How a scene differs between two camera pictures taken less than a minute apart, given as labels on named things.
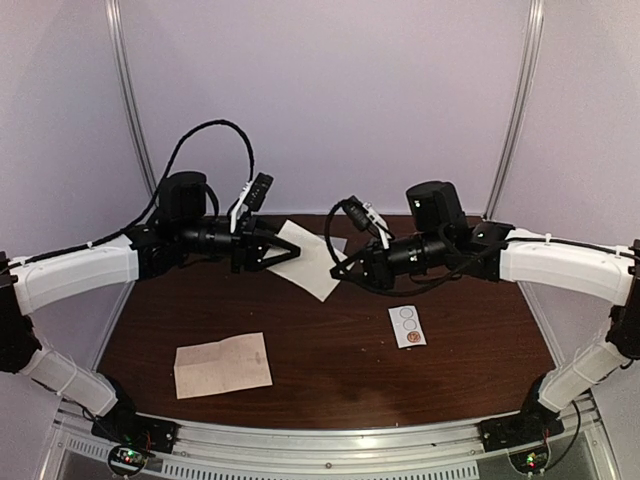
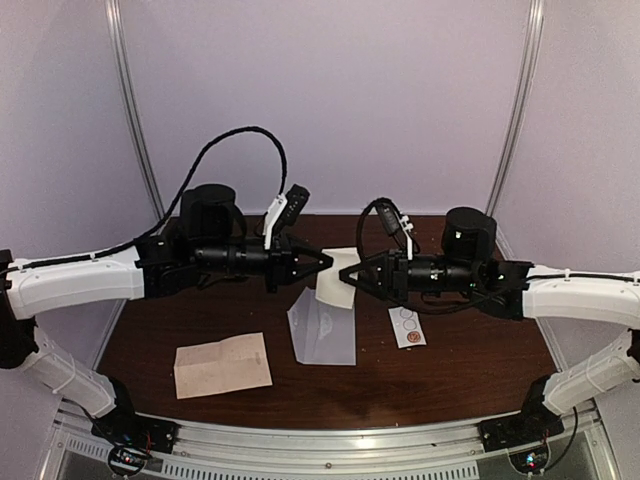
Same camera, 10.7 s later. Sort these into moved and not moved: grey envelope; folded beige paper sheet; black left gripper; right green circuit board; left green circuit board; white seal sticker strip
Moved: black left gripper; grey envelope
Not moved: white seal sticker strip; right green circuit board; folded beige paper sheet; left green circuit board
